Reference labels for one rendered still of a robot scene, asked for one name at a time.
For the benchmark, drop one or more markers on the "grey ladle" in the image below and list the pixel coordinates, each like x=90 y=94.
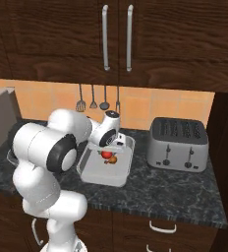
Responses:
x=104 y=105

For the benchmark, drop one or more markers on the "dark wood cupboard door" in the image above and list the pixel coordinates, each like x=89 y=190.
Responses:
x=184 y=42
x=8 y=223
x=47 y=39

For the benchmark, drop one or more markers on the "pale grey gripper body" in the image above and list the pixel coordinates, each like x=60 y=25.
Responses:
x=116 y=149

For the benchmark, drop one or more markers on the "red tomato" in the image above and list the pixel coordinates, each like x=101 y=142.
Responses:
x=106 y=154

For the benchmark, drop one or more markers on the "grey hanging fork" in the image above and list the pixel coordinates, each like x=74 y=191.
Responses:
x=117 y=104

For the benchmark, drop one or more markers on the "grey triangular spatula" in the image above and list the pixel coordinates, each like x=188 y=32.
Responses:
x=93 y=104

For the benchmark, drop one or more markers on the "dark wood lower cupboard door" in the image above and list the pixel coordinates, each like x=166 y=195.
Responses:
x=8 y=223

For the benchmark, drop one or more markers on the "dark wood drawer front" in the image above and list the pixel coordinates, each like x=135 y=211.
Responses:
x=184 y=247
x=132 y=226

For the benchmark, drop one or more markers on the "brown chicken drumstick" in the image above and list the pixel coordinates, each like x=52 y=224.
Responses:
x=112 y=160

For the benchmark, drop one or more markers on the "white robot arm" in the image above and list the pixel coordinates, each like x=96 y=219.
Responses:
x=37 y=147

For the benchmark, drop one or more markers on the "grey four-slot toaster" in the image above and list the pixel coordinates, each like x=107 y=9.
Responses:
x=176 y=147

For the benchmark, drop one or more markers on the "tall dark wood cabinet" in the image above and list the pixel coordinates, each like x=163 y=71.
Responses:
x=225 y=157

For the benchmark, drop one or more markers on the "grey slotted spatula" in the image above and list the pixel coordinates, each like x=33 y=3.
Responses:
x=81 y=105

